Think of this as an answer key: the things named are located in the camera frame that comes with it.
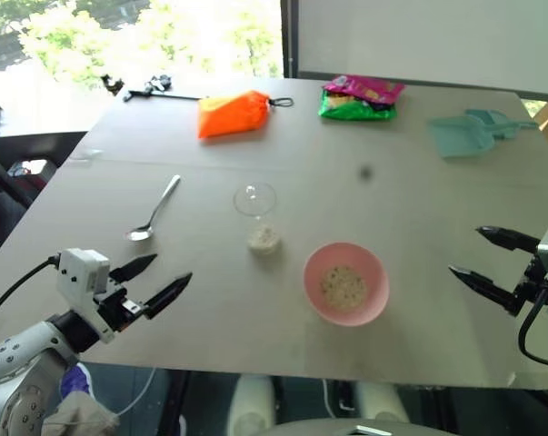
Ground teal hand brush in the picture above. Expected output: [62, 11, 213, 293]
[463, 107, 540, 141]

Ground dark vertical window post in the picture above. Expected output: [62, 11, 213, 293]
[280, 0, 299, 79]

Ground magenta snack packet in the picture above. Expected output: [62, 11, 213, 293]
[322, 74, 406, 110]

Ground teal plastic dustpan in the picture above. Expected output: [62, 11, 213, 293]
[425, 114, 497, 159]

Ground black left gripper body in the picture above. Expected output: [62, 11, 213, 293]
[94, 282, 151, 333]

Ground pink bowl with grains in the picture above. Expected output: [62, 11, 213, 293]
[303, 242, 390, 327]

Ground white robot leg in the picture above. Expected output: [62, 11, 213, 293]
[355, 381, 411, 423]
[225, 374, 277, 436]

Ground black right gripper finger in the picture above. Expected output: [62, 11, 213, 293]
[475, 225, 542, 253]
[448, 265, 524, 317]

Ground white thin cable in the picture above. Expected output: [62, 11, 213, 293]
[104, 366, 158, 418]

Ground white board panel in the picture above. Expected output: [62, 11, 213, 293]
[295, 0, 548, 97]

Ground beige crumpled cloth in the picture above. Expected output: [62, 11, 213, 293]
[40, 390, 121, 436]

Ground small dark clamp piece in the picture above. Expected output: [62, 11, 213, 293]
[99, 74, 125, 96]

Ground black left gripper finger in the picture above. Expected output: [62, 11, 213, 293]
[108, 253, 159, 282]
[141, 272, 194, 320]

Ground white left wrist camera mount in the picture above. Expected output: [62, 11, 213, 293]
[55, 247, 116, 343]

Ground silver metal spoon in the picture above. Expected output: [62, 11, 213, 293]
[125, 174, 182, 243]

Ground purple glove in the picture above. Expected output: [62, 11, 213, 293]
[59, 362, 95, 402]

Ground black thin rod tool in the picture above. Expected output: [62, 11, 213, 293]
[122, 74, 209, 103]

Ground orange drawstring bag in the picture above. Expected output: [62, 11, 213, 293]
[196, 89, 273, 141]

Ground clear plastic cup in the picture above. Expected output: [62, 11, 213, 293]
[232, 182, 284, 256]

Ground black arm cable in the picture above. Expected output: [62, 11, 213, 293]
[0, 254, 62, 329]
[517, 290, 548, 370]

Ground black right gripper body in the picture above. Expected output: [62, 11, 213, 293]
[513, 253, 548, 316]

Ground dark chair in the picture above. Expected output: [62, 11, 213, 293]
[0, 130, 89, 269]

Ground green snack packet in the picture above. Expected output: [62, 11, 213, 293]
[317, 88, 398, 122]

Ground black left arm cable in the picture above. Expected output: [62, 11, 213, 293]
[0, 254, 62, 329]

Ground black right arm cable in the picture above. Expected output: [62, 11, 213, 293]
[517, 290, 548, 370]

